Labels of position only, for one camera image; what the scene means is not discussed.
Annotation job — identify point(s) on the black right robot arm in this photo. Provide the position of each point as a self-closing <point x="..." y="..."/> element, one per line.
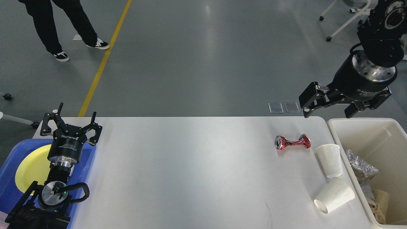
<point x="380" y="34"/>

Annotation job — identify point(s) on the foil tray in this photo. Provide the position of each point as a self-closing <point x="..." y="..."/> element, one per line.
<point x="361" y="168"/>
<point x="366" y="188"/>

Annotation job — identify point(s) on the cream plastic bin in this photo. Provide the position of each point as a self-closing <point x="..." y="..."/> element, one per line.
<point x="376" y="140"/>

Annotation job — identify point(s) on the white paper cup upright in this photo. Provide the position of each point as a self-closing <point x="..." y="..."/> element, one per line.
<point x="330" y="159"/>

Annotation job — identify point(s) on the white paper cup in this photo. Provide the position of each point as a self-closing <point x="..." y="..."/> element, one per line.
<point x="330" y="159"/>
<point x="334" y="195"/>

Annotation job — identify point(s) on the yellow-green plastic plate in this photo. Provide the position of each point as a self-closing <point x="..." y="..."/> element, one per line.
<point x="34" y="167"/>

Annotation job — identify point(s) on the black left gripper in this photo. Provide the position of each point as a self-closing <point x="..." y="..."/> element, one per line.
<point x="66" y="148"/>

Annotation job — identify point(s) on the white office chair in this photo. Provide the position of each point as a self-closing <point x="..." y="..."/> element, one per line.
<point x="345" y="12"/>

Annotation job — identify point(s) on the crushed red soda can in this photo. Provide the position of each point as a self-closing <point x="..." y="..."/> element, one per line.
<point x="281" y="142"/>

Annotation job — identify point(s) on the brown paper ball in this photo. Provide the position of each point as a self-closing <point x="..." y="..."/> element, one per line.
<point x="379" y="205"/>

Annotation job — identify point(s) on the floor outlet plates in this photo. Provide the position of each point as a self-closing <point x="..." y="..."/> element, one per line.
<point x="280" y="108"/>

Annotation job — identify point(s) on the white chair leg left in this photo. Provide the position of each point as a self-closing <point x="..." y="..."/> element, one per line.
<point x="8" y="97"/>

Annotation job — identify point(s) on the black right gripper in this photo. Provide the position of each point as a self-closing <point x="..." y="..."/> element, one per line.
<point x="358" y="79"/>

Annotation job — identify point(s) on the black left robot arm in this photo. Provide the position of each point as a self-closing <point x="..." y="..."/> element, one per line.
<point x="45" y="206"/>

